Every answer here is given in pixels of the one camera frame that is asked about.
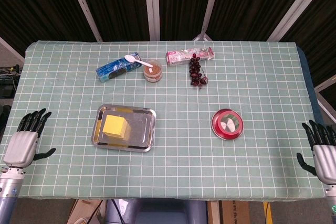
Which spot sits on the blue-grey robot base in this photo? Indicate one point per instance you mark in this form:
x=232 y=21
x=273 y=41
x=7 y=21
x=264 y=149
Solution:
x=157 y=212

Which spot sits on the round steel plate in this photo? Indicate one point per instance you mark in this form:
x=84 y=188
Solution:
x=228 y=138

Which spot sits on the black pleated curtain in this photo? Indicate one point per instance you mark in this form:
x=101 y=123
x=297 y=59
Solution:
x=39 y=3

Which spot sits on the printed brown cardboard box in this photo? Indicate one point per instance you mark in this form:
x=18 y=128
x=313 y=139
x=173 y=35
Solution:
x=236 y=213

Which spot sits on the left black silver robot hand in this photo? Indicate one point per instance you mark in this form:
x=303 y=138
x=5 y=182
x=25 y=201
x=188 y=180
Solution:
x=21 y=148

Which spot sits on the plain brown cardboard box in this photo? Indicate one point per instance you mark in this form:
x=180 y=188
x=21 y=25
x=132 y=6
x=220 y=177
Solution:
x=84 y=209

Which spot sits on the dark red grape bunch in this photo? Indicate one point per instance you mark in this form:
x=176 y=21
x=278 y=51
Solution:
x=194 y=73

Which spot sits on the rectangular steel tray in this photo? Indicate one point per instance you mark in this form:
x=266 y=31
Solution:
x=139 y=132

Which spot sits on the green checkered tablecloth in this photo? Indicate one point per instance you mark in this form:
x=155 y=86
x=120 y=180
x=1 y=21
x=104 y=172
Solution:
x=183 y=171

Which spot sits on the pink toothpaste box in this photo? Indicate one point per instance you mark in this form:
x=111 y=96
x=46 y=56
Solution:
x=178 y=57

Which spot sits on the red tape roll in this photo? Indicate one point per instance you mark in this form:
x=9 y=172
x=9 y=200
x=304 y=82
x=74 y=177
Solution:
x=214 y=125

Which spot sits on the blue cookie box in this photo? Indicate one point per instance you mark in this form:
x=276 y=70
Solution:
x=113 y=70

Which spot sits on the dark blue table pad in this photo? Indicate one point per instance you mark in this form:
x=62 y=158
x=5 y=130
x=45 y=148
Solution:
x=305 y=62

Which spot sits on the white plastic spoon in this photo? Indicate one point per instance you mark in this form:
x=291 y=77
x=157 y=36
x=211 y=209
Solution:
x=129 y=58

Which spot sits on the white frame post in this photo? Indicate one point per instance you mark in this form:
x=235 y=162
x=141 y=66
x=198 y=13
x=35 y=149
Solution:
x=11 y=48
x=299 y=6
x=84 y=6
x=210 y=6
x=325 y=98
x=151 y=3

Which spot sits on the clear jar amber contents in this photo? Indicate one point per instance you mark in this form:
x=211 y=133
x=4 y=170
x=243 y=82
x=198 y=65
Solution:
x=152 y=73

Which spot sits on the yellow cube block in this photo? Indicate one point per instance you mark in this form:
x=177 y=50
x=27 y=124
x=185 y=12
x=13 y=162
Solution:
x=113 y=127

